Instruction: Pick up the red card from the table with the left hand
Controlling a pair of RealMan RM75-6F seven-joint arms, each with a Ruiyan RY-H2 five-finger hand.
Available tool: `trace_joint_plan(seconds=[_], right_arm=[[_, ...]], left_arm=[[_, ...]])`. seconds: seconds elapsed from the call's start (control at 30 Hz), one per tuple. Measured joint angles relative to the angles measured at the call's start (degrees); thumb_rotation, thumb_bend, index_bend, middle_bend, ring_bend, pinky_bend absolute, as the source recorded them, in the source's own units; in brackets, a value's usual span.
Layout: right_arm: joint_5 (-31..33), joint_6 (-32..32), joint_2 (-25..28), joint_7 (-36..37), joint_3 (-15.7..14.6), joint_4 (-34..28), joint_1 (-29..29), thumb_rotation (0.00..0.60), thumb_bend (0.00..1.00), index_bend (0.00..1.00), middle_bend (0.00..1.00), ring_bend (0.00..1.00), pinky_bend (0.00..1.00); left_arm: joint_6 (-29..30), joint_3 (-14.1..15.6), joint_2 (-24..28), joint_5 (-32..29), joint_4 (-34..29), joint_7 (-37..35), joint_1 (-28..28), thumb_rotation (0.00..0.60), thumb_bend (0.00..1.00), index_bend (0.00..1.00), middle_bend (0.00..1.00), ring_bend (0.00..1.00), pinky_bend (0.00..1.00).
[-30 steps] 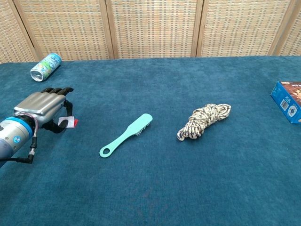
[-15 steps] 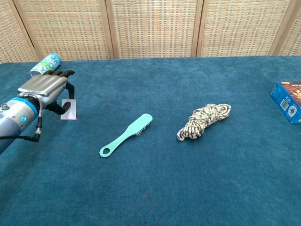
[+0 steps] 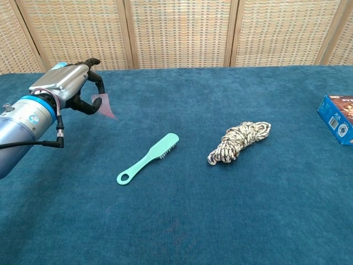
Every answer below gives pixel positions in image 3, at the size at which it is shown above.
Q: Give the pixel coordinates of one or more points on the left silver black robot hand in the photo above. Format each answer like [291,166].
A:
[64,80]

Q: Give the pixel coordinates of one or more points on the red card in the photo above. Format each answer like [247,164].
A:
[106,109]

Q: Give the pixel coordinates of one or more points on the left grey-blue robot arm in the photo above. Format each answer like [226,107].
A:
[22,124]

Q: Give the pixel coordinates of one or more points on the mint green brush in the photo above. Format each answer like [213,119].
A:
[160,146]

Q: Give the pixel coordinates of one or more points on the woven bamboo folding screen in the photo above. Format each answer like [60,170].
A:
[176,33]

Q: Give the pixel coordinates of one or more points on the blue felt table cover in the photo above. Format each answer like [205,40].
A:
[176,215]

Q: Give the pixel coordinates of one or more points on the blue cookie box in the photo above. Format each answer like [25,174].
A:
[335,121]

